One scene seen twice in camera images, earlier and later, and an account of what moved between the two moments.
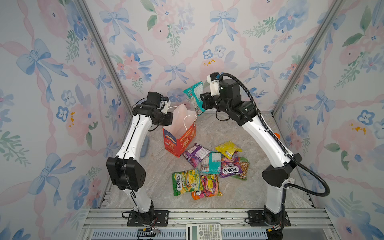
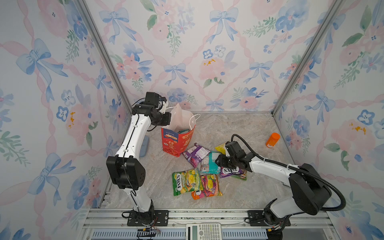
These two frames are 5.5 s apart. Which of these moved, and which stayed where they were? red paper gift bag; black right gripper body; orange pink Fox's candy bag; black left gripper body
Moved: black right gripper body
Stayed: black left gripper body; red paper gift bag; orange pink Fox's candy bag
